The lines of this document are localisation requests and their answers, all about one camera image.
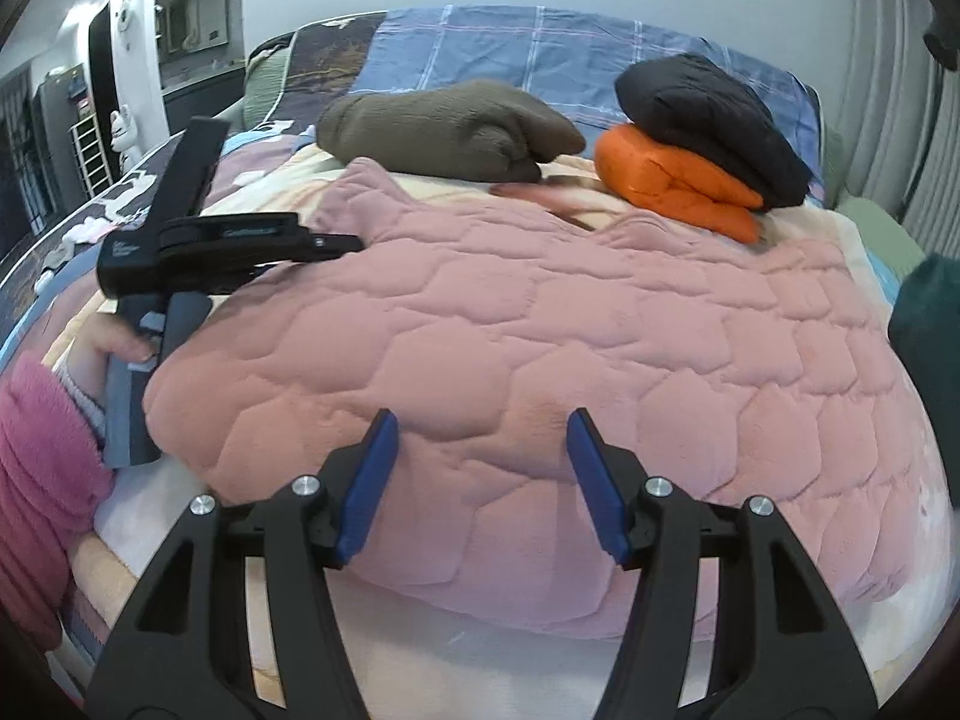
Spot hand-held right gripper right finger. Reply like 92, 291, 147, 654
565, 409, 878, 720

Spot olive brown folded fleece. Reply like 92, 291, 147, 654
316, 79, 588, 183

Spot dark floral pillow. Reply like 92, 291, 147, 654
247, 12, 388, 145

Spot teal folded garment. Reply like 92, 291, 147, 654
886, 253, 960, 509

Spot white wall figure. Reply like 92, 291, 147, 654
111, 0, 141, 55

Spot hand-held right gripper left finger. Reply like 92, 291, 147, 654
84, 409, 399, 720

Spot pink quilted jacket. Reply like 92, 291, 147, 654
141, 157, 936, 644

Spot white cat figurine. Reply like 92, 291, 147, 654
109, 108, 145, 167

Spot green pillow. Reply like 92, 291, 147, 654
243, 51, 290, 119
835, 193, 929, 287

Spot blue plaid pillow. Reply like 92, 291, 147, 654
351, 4, 824, 197

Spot person's left hand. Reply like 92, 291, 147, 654
71, 311, 159, 399

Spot white ladder rack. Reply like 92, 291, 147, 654
67, 122, 115, 201

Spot orange folded jacket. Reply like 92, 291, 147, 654
595, 124, 767, 245

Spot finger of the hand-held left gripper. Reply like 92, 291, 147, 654
298, 232, 367, 265
141, 117, 230, 242

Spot white pleated curtain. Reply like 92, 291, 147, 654
823, 0, 960, 241

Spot black floor lamp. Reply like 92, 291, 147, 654
923, 6, 960, 68

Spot person's left forearm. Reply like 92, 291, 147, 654
0, 355, 115, 655

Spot black folded puffer jacket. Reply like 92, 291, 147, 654
615, 54, 816, 211

